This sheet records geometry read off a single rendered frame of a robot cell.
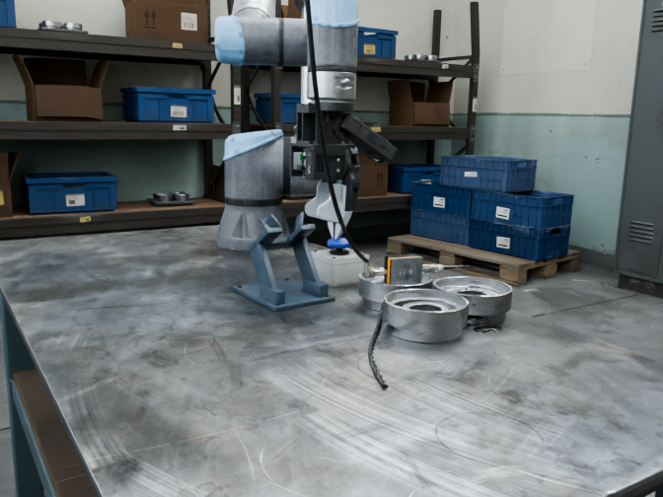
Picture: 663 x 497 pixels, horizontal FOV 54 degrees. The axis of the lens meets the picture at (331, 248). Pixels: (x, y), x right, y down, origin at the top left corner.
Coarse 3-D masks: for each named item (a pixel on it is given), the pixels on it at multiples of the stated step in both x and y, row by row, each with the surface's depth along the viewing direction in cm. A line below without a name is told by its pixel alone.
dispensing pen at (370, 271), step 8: (392, 256) 90; (400, 256) 90; (408, 256) 91; (368, 264) 89; (384, 264) 91; (424, 264) 92; (432, 264) 93; (368, 272) 89; (376, 272) 89; (384, 272) 90; (424, 272) 92; (432, 272) 93; (384, 280) 92
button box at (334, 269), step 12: (312, 252) 105; (324, 252) 104; (336, 252) 103; (348, 252) 104; (324, 264) 102; (336, 264) 100; (348, 264) 102; (360, 264) 103; (324, 276) 102; (336, 276) 101; (348, 276) 102
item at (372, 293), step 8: (360, 272) 93; (360, 280) 91; (368, 280) 89; (424, 280) 94; (432, 280) 90; (360, 288) 91; (368, 288) 89; (376, 288) 88; (384, 288) 87; (392, 288) 87; (400, 288) 87; (408, 288) 87; (416, 288) 87; (424, 288) 88; (432, 288) 91; (368, 296) 89; (376, 296) 88; (368, 304) 90; (376, 304) 89
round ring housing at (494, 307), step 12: (456, 276) 92; (468, 276) 92; (444, 288) 90; (480, 288) 91; (492, 288) 91; (504, 288) 89; (468, 300) 83; (480, 300) 82; (492, 300) 83; (504, 300) 84; (480, 312) 83; (492, 312) 83; (504, 312) 84
